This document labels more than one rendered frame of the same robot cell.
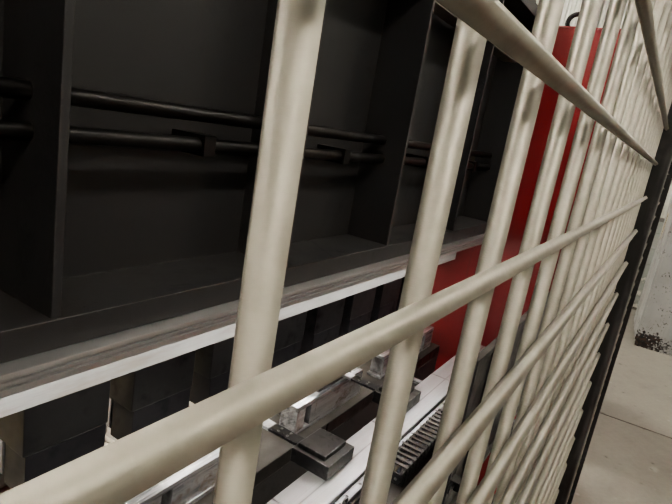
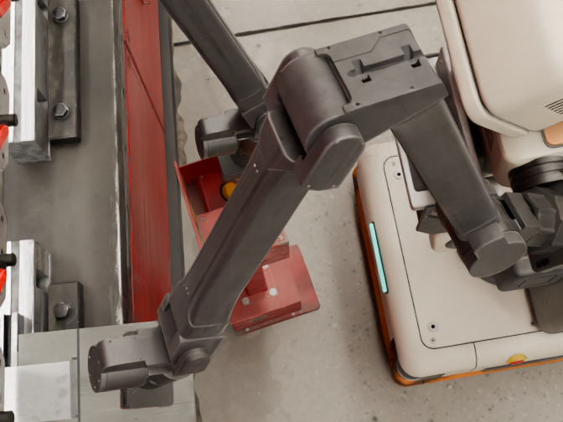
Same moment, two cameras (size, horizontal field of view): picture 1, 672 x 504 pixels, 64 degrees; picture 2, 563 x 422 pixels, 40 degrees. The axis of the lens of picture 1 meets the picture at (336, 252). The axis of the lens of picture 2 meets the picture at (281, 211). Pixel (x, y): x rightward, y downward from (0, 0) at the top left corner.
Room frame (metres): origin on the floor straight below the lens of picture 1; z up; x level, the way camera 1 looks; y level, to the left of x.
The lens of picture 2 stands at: (1.99, 0.24, 2.18)
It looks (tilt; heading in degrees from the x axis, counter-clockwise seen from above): 72 degrees down; 150
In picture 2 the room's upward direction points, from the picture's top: 6 degrees counter-clockwise
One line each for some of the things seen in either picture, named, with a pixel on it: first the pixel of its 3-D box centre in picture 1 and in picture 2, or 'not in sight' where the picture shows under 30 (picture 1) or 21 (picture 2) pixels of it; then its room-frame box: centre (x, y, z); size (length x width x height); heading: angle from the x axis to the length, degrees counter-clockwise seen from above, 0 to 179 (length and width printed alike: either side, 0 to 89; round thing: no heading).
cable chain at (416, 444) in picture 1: (422, 442); not in sight; (1.27, -0.31, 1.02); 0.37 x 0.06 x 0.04; 149
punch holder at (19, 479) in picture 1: (54, 427); not in sight; (0.81, 0.43, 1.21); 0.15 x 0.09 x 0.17; 149
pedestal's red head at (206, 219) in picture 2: not in sight; (234, 211); (1.53, 0.40, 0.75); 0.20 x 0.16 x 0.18; 163
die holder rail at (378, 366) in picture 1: (403, 348); not in sight; (2.12, -0.35, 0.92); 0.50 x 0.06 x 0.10; 149
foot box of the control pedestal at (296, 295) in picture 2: not in sight; (266, 285); (1.54, 0.43, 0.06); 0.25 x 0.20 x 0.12; 73
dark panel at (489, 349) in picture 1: (515, 373); not in sight; (1.59, -0.63, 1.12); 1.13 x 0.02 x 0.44; 149
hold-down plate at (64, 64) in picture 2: not in sight; (64, 67); (1.16, 0.29, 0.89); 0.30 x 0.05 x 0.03; 149
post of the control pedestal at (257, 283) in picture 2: not in sight; (247, 258); (1.53, 0.40, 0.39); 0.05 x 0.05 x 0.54; 73
